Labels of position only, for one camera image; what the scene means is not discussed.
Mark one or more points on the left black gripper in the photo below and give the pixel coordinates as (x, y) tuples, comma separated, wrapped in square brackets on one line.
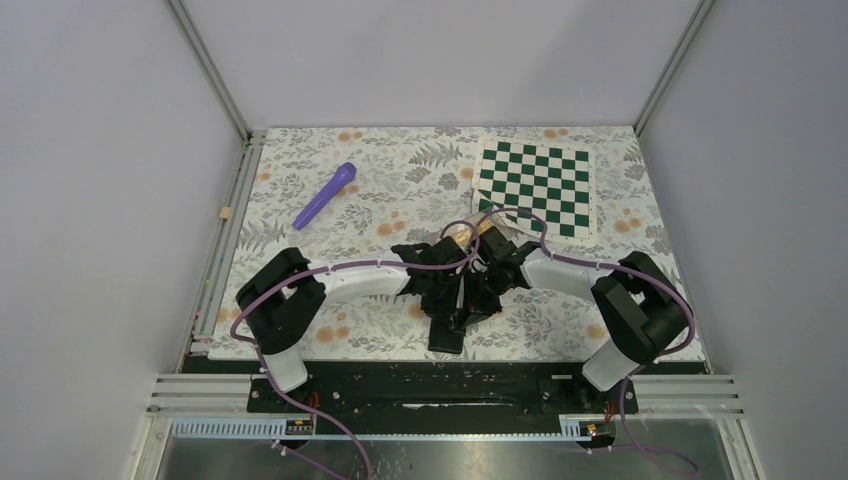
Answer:
[(448, 308)]

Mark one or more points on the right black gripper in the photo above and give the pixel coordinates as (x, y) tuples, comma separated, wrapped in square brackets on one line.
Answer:
[(478, 307)]

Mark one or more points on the black leather card holder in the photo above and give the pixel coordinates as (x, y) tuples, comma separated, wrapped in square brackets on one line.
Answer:
[(444, 338)]

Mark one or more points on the clear plastic card box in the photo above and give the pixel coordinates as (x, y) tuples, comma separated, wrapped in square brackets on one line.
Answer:
[(462, 231)]

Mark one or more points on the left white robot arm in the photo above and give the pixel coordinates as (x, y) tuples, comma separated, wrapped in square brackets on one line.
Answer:
[(279, 302)]

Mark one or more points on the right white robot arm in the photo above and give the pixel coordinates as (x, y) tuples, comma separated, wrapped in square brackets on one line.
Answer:
[(642, 312)]

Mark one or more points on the green white chessboard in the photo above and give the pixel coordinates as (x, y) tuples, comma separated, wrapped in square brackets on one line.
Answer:
[(539, 187)]

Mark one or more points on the floral pattern table mat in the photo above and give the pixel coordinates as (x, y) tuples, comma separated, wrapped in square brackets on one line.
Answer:
[(410, 183)]

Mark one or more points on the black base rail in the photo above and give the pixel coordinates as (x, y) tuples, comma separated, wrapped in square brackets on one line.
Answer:
[(421, 398)]

